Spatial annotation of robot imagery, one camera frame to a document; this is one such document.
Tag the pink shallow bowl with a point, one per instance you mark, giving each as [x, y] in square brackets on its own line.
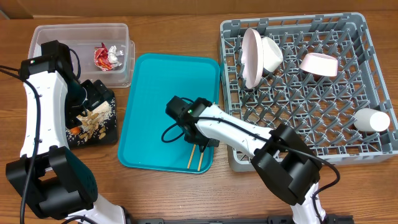
[320, 64]

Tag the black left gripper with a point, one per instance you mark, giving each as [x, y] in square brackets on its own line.
[97, 93]

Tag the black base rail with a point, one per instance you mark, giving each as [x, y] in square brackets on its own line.
[279, 219]

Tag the white small bowl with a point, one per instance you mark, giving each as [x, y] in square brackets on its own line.
[272, 54]

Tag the red snack wrapper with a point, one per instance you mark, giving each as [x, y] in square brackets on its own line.
[107, 59]

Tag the white paper cup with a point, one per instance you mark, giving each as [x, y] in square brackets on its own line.
[370, 120]

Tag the wooden chopstick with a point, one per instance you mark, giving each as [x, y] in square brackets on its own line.
[200, 161]
[191, 156]

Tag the orange carrot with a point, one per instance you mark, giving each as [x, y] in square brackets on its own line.
[75, 130]

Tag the teal plastic tray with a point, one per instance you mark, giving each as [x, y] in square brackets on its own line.
[149, 139]

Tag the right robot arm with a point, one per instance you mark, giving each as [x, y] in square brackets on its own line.
[286, 165]

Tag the grey dishwasher rack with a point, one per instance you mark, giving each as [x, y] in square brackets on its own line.
[320, 109]

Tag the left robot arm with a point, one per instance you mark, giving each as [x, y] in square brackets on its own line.
[62, 111]

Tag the clear plastic bin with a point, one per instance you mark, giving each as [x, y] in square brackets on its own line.
[83, 39]

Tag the black plastic tray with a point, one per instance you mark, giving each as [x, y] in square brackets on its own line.
[105, 124]

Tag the white plate with peanuts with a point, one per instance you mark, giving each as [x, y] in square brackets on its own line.
[252, 58]

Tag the spilled rice and peanuts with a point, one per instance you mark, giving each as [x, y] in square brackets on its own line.
[93, 123]

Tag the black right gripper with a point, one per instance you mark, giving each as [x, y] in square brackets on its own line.
[194, 140]

